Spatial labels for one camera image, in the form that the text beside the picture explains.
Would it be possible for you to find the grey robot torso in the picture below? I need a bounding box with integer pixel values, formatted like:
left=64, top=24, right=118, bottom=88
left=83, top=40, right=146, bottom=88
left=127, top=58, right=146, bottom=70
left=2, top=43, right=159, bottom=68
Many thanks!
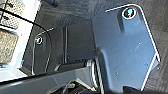
left=0, top=57, right=102, bottom=94

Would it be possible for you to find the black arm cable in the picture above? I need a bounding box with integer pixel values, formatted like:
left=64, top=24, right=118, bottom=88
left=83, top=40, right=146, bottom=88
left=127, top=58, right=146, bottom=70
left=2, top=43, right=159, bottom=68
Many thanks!
left=0, top=7, right=54, bottom=76

